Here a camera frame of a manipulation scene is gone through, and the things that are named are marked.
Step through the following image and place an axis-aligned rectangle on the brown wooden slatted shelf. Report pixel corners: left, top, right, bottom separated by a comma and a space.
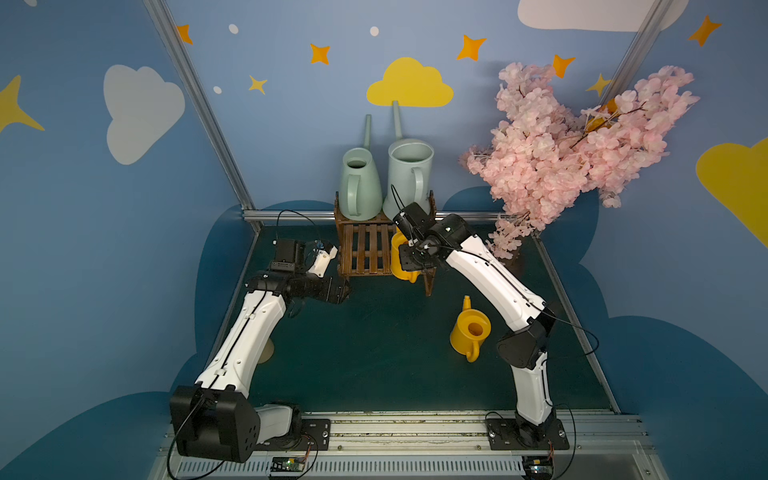
332, 190, 438, 298

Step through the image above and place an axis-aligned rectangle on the right circuit board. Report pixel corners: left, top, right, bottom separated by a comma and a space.
522, 456, 554, 480

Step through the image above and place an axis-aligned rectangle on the circuit board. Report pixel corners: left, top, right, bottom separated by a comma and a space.
269, 456, 308, 476
522, 456, 554, 480

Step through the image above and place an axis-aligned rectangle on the mint green watering can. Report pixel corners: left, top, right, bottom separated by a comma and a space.
338, 114, 383, 222

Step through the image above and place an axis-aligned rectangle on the left circuit board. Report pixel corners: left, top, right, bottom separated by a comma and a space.
269, 456, 308, 476

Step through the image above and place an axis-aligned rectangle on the yellow watering can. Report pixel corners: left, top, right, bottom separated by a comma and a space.
450, 295, 492, 363
391, 228, 420, 283

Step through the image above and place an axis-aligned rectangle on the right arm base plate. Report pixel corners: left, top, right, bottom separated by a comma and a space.
485, 417, 571, 451

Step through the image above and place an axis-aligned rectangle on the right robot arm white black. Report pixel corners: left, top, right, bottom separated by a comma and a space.
394, 203, 556, 436

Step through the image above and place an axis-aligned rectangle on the large pale blue watering can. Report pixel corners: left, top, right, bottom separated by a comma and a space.
383, 101, 435, 220

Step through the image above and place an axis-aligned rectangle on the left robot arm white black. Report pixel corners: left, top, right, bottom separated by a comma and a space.
170, 272, 350, 463

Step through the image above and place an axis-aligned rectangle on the pink cherry blossom tree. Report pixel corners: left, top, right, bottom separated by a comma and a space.
459, 63, 698, 259

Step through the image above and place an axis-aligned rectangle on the aluminium back rail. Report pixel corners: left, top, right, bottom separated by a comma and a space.
242, 210, 501, 223

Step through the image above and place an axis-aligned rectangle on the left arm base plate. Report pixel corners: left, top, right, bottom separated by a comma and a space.
283, 418, 332, 451

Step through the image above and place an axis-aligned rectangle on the aluminium front rail frame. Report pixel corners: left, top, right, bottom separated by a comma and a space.
150, 409, 668, 479

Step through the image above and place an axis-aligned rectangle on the white flower potted plant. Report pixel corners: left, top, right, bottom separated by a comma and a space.
258, 338, 275, 365

